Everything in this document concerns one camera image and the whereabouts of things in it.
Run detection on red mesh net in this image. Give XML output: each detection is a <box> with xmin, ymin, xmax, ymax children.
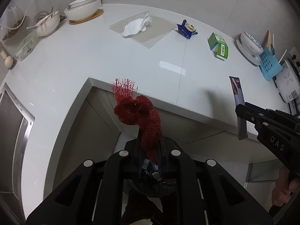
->
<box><xmin>111</xmin><ymin>79</ymin><xmax>162</xmax><ymax>163</ymax></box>

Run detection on purple snack wrapper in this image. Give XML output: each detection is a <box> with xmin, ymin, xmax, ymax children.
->
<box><xmin>229</xmin><ymin>75</ymin><xmax>249</xmax><ymax>141</ymax></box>

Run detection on green white medicine box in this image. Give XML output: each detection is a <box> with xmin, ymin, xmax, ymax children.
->
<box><xmin>207</xmin><ymin>33</ymin><xmax>229</xmax><ymax>60</ymax></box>

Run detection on white tissue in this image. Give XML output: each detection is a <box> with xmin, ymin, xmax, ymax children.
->
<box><xmin>121</xmin><ymin>13</ymin><xmax>152</xmax><ymax>38</ymax></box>

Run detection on blue cookie wrapper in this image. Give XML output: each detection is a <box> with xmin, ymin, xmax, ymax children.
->
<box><xmin>177</xmin><ymin>19</ymin><xmax>198</xmax><ymax>40</ymax></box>

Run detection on person's right hand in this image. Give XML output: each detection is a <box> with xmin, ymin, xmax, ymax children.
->
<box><xmin>271</xmin><ymin>166</ymin><xmax>299</xmax><ymax>207</ymax></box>

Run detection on white floral rice cooker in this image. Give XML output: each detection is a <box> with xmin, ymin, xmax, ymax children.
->
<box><xmin>274</xmin><ymin>59</ymin><xmax>299</xmax><ymax>104</ymax></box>

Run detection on blue utensil holder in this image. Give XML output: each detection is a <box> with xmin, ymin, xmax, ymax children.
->
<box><xmin>259</xmin><ymin>47</ymin><xmax>283</xmax><ymax>82</ymax></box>

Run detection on blue striped plate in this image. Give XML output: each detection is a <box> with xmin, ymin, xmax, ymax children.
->
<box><xmin>236</xmin><ymin>37</ymin><xmax>262</xmax><ymax>66</ymax></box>

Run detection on blue patterned bowl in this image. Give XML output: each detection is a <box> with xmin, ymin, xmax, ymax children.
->
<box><xmin>240</xmin><ymin>31</ymin><xmax>264</xmax><ymax>56</ymax></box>

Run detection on wooden chopsticks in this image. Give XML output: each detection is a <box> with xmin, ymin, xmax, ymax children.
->
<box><xmin>265</xmin><ymin>30</ymin><xmax>272</xmax><ymax>51</ymax></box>

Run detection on steel sink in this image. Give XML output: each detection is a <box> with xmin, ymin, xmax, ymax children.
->
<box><xmin>1</xmin><ymin>83</ymin><xmax>35</xmax><ymax>222</ymax></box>

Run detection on wooden coaster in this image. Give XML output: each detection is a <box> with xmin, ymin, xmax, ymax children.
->
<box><xmin>69</xmin><ymin>8</ymin><xmax>104</xmax><ymax>25</ymax></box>

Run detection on clear glass dish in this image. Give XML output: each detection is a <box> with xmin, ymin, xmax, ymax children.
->
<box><xmin>15</xmin><ymin>31</ymin><xmax>40</xmax><ymax>61</ymax></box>

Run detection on stacked white bowls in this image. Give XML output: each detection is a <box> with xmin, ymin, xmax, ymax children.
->
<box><xmin>64</xmin><ymin>0</ymin><xmax>100</xmax><ymax>22</ymax></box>

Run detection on white bowl with chopsticks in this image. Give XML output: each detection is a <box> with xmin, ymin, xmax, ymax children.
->
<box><xmin>26</xmin><ymin>10</ymin><xmax>61</xmax><ymax>37</ymax></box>

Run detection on clear plastic bag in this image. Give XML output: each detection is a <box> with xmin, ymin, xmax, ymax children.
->
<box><xmin>1</xmin><ymin>4</ymin><xmax>30</xmax><ymax>41</ymax></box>

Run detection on wall socket with plug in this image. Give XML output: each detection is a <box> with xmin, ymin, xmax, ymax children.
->
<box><xmin>289</xmin><ymin>47</ymin><xmax>300</xmax><ymax>68</ymax></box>

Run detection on white cable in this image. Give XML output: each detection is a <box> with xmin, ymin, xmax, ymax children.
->
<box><xmin>0</xmin><ymin>0</ymin><xmax>36</xmax><ymax>31</ymax></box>

